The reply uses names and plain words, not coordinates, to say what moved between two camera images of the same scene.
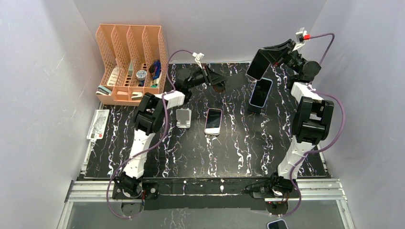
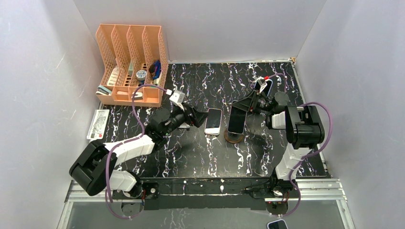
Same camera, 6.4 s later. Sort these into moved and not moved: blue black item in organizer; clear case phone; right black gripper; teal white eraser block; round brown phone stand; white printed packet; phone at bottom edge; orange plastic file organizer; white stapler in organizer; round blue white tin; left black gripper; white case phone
Moved: round brown phone stand; clear case phone; left black gripper; right black gripper
Not moved: phone at bottom edge; orange plastic file organizer; white stapler in organizer; blue black item in organizer; white case phone; round blue white tin; white printed packet; teal white eraser block
